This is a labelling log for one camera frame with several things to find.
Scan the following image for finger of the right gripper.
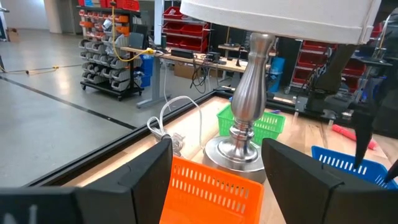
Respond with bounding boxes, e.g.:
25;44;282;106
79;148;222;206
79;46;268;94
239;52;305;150
351;113;377;169
384;158;398;184

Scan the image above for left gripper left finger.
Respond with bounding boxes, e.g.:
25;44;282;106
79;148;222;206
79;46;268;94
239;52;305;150
76;138;174;224

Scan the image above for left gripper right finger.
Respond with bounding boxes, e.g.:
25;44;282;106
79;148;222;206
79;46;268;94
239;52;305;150
262;138;398;224

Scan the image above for pink red marker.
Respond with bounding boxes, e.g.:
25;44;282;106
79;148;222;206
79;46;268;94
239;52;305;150
331;124;377;151

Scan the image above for blue plastic basket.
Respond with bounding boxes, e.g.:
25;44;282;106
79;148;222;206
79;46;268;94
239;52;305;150
311;145;398;190

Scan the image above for orange plastic basket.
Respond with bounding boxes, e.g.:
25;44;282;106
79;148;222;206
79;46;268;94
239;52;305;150
159;155;265;224

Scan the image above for green plastic basket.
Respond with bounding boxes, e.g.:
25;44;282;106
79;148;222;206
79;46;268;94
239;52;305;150
216;103;286;146

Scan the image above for red bin shelf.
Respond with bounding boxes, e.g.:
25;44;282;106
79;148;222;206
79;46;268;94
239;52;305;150
161;5;213;54
290;23;383;94

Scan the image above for blue barrel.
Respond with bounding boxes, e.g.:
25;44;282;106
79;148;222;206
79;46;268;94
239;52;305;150
268;57;286;93

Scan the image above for white shade silver lamp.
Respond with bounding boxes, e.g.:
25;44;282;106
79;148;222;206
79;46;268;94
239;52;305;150
179;0;382;184

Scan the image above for blue bin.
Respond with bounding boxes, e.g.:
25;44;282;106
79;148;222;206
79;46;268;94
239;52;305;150
136;54;155;88

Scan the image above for black rack with storage bins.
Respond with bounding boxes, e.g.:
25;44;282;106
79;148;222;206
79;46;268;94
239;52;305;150
76;5;146;102

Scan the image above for cardboard box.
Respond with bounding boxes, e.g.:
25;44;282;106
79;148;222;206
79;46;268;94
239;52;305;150
173;62;200;80
6;27;21;43

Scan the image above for wooden workbench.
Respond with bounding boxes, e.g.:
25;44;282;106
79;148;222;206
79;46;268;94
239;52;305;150
119;45;271;109

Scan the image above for black aluminium table frame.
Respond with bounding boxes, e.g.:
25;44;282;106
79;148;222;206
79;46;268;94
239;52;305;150
24;88;354;187

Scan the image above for white lamp cord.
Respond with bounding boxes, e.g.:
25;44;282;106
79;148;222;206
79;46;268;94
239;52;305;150
146;95;205;156

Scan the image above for yellow hanging cable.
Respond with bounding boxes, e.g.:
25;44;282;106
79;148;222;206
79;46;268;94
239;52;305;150
110;0;155;63

